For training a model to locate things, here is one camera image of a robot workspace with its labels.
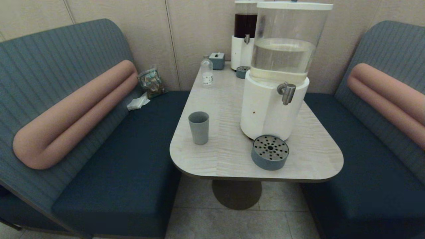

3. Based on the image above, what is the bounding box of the blue-grey tissue box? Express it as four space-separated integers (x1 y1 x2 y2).
209 52 225 70

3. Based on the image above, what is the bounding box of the large clear water dispenser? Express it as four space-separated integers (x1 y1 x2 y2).
240 1 334 141

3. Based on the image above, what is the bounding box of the printed snack bag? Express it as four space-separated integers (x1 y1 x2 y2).
138 67 165 99

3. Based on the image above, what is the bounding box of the blue perforated drip tray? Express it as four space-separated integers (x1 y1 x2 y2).
251 134 290 171

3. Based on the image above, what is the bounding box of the dark drink dispenser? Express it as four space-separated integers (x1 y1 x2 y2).
231 0 258 71

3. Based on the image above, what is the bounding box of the bronze table pedestal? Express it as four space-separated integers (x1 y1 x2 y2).
212 180 262 210

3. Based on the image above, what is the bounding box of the pink bolster cushion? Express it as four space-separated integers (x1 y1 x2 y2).
13 60 138 170
347 63 425 150

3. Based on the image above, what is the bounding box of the grey plastic cup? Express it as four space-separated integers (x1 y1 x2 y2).
188 111 210 145

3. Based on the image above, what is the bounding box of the crumpled white tissue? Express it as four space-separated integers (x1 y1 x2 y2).
127 92 151 111

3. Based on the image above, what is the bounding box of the metal water dispenser tap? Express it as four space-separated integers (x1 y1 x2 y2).
277 82 297 106

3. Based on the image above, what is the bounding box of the clear plastic bottle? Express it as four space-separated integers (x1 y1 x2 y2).
201 55 214 88

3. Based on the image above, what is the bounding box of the blue booth sofa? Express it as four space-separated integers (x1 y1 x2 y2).
300 21 425 239
0 18 191 239

